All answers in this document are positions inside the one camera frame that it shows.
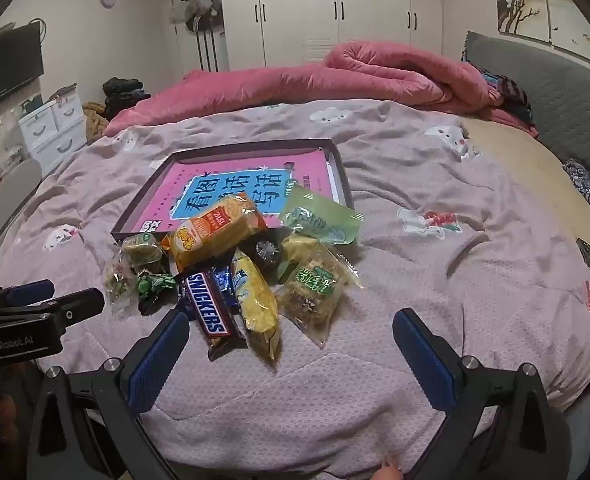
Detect brown chocolate bar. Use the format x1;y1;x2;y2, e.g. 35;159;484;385
179;267;248;362

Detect long yellow wafer packet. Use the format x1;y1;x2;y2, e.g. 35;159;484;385
230;250;282;362

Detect person's left hand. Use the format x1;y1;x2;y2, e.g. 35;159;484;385
0;365;28;461

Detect blue chocolate bar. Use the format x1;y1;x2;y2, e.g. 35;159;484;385
212;265;239;311

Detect brown fuzzy blanket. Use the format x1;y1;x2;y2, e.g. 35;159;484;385
81;101;110;144

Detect clear green-label cake packet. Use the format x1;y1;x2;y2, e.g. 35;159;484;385
275;245;364;349

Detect yellow pastry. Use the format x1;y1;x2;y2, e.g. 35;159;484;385
280;235;322;267

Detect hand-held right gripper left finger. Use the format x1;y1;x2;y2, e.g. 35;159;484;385
27;308;192;480

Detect grey padded headboard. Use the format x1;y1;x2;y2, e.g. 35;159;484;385
462;31;590;187

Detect lilac printed blanket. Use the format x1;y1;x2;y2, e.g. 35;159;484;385
0;97;590;480

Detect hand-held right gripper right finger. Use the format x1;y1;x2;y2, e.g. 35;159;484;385
392;307;573;480

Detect clear candy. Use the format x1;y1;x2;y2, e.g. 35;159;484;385
104;255;140;318

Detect white drawer unit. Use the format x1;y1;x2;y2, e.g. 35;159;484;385
17;92;88;174

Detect pile of dark clothes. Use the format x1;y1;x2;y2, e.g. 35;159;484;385
102;77;152;121

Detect person's right hand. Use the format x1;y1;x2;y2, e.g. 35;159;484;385
375;455;404;480

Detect pale green snack packet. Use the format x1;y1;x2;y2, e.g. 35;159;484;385
279;185;364;246

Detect pink and blue book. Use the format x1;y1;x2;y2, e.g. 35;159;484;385
125;152;344;235

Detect black television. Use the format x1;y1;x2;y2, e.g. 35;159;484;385
0;21;44;117

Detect pink quilt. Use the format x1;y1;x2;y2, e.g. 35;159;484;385
104;41;532;138

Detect dark foil candy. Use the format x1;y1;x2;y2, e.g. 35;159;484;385
237;235;283;279

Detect grey padded chair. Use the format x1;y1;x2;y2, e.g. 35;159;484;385
0;159;43;272

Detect orange biscuit packet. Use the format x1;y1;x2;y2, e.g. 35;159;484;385
167;194;270;273

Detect hanging bags on door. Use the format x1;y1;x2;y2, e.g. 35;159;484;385
170;0;224;34

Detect colourful striped clothes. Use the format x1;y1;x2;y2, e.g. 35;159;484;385
477;66;534;127

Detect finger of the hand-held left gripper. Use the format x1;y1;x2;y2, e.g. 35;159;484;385
5;287;106;333
0;280;56;311

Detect white wardrobe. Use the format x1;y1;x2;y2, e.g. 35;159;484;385
220;0;444;72

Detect dark grey shallow tray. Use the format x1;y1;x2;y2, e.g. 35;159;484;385
111;137;356;246

